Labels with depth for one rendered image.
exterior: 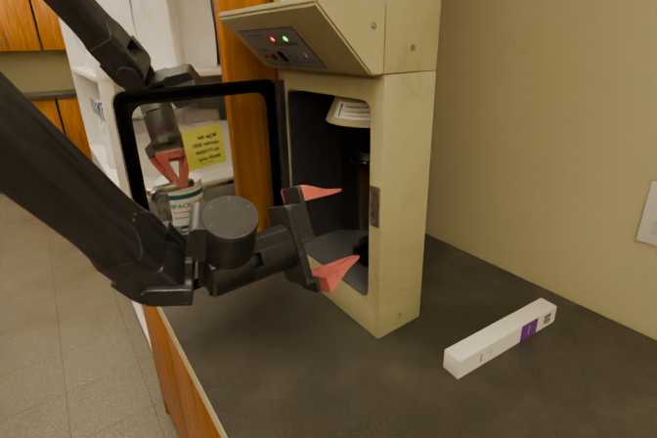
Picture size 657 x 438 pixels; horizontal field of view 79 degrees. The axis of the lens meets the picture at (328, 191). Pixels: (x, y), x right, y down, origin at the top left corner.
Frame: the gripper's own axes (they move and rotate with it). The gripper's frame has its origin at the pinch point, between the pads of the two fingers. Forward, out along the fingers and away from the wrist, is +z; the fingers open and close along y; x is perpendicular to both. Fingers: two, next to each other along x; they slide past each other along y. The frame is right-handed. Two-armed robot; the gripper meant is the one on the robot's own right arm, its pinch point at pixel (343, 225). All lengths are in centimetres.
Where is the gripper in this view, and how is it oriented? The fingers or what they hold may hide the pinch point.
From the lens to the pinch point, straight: 56.2
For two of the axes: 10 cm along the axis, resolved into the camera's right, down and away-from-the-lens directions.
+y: -2.6, -9.6, -0.5
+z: 8.3, -2.5, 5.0
